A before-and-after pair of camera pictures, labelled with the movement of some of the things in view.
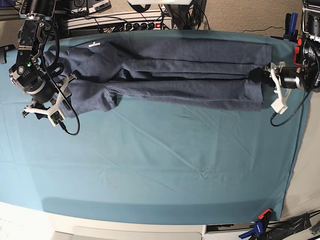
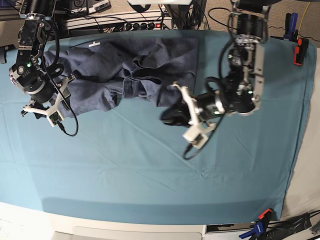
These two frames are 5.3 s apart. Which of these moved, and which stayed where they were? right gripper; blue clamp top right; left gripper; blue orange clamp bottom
Moved: right gripper
Stayed: left gripper; blue clamp top right; blue orange clamp bottom
